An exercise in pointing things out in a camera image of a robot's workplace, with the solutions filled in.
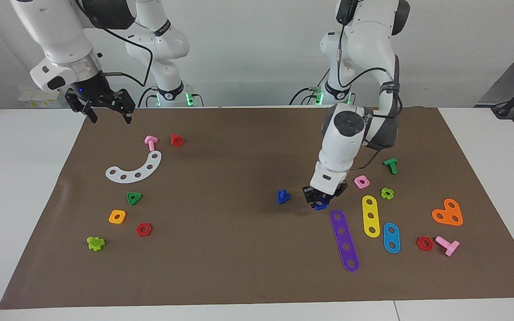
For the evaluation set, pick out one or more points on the lime cross head screw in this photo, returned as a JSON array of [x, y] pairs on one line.
[[95, 244]]

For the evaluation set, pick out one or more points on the red hexagon plastic nut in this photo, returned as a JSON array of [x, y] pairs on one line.
[[148, 231], [419, 244]]

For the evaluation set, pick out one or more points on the purple four-hole strip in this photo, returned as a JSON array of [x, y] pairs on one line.
[[344, 238]]

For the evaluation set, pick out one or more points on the pink plastic screw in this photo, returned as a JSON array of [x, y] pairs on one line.
[[449, 246], [151, 141]]

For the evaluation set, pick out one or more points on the pink square plastic nut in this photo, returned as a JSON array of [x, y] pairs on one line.
[[366, 183]]

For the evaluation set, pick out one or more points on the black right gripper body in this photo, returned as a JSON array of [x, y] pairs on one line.
[[94, 91]]

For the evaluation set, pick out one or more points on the green plastic screw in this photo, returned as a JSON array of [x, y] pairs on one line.
[[391, 165]]

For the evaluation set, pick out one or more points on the blue square plastic nut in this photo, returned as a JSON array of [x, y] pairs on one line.
[[321, 206]]

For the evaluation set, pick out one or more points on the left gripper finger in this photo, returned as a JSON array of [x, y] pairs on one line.
[[310, 201], [329, 199]]

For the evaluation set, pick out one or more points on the lime cross plastic nut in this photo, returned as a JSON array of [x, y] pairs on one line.
[[383, 193]]

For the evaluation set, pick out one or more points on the orange square plastic nut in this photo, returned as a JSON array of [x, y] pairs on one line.
[[122, 218]]

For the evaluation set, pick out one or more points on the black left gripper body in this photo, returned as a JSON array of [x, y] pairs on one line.
[[317, 193]]

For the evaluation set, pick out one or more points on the white curved hole plate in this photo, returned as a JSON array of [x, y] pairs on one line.
[[130, 177]]

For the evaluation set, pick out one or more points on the green triangle plastic nut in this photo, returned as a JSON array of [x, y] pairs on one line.
[[137, 199]]

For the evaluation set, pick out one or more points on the brown paper table mat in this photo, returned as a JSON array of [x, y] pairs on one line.
[[248, 249]]

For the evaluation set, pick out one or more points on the orange heart hole plate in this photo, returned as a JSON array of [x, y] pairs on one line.
[[448, 214]]

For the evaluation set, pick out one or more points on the blue two-hole strip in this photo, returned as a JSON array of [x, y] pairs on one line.
[[391, 238]]

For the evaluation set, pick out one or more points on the yellow three-hole strip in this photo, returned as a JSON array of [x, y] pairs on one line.
[[371, 208]]

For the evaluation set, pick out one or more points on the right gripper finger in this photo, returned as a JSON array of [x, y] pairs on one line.
[[91, 113], [127, 116]]

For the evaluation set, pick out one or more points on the blue triangle head screw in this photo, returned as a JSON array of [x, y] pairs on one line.
[[282, 197]]

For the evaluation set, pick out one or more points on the red plastic screw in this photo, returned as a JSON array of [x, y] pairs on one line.
[[176, 140]]

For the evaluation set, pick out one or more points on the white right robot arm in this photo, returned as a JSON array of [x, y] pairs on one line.
[[56, 35]]

